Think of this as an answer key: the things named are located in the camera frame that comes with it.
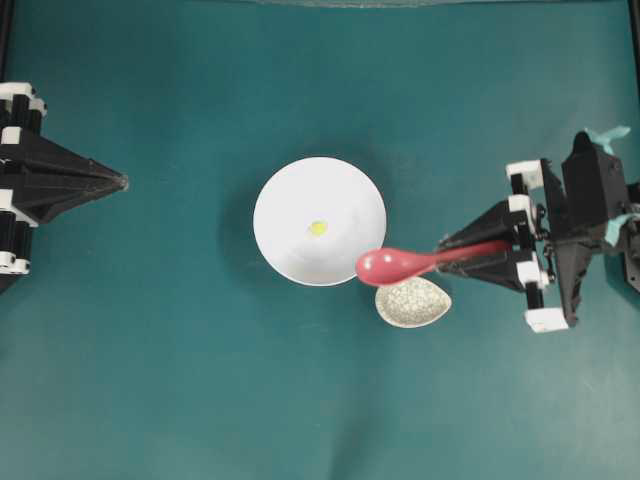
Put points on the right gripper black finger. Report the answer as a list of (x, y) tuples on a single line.
[(494, 224), (499, 268)]

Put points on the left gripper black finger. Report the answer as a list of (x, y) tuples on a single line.
[(22, 114), (31, 200)]

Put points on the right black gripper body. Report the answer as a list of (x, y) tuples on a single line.
[(538, 211)]

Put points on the yellow hexagonal prism block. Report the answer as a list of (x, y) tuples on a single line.
[(318, 228)]

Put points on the white round bowl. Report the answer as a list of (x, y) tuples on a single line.
[(318, 189)]

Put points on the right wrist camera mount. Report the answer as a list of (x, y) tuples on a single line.
[(592, 211)]

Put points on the black table edge frame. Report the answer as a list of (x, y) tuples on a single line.
[(6, 20)]

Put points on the speckled egg-shaped dish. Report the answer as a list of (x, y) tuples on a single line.
[(413, 303)]

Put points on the red plastic spoon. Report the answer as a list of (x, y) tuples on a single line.
[(388, 266)]

